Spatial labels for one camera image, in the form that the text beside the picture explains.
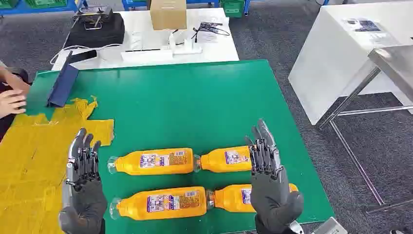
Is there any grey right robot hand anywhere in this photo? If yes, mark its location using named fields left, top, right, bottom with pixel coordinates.
left=244, top=118, right=304, bottom=234

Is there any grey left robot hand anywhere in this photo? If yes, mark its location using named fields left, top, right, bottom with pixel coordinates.
left=59, top=128, right=108, bottom=234

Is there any orange drink bottle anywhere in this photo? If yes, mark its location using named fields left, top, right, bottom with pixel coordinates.
left=109, top=186, right=207, bottom=221
left=193, top=145, right=253, bottom=174
left=108, top=148, right=194, bottom=176
left=206, top=183, right=299, bottom=214

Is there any yellow sheet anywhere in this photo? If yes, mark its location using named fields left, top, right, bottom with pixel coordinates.
left=0, top=96, right=115, bottom=234

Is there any dark blue angled folder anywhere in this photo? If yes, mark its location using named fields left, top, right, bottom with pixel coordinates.
left=46, top=50, right=80, bottom=108

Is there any person's hand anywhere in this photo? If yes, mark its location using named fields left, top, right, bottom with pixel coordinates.
left=0, top=89, right=27, bottom=119

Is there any green table mat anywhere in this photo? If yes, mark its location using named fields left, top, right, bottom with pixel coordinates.
left=25, top=59, right=336, bottom=234

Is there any black flat bar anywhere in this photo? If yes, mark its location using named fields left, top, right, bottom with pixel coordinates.
left=68, top=49, right=98, bottom=64

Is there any white cabinet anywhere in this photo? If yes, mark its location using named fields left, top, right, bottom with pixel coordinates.
left=288, top=1, right=413, bottom=126

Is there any white table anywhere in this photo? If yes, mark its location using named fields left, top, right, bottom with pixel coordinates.
left=51, top=8, right=240, bottom=72

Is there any white flat box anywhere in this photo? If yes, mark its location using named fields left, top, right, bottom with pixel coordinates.
left=121, top=50, right=174, bottom=63

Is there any black carrying case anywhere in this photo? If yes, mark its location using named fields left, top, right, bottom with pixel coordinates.
left=64, top=12, right=126, bottom=49

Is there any white power strip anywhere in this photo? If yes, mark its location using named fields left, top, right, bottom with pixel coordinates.
left=168, top=32, right=203, bottom=56

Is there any white paper sheet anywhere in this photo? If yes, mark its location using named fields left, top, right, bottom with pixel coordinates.
left=196, top=30, right=219, bottom=43

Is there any steel table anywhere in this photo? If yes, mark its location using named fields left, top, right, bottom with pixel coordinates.
left=318, top=44, right=413, bottom=216

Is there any grey metal device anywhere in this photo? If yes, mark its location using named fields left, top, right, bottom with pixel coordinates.
left=72, top=5, right=114, bottom=31

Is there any clear bag with dark item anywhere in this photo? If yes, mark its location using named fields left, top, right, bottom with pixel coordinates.
left=343, top=19, right=383, bottom=33

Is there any blue shelf rack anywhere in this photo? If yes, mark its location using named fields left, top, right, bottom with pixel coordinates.
left=0, top=0, right=88, bottom=17
left=121, top=0, right=251, bottom=17

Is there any brown cardboard box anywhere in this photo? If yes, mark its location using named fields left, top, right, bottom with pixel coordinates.
left=150, top=0, right=188, bottom=31

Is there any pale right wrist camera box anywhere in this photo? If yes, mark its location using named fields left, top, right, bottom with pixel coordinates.
left=311, top=217, right=348, bottom=234

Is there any white cable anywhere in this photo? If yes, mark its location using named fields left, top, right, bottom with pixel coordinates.
left=49, top=43, right=123, bottom=66

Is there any black cable bundle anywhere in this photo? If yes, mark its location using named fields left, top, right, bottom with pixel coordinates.
left=174, top=21, right=231, bottom=44

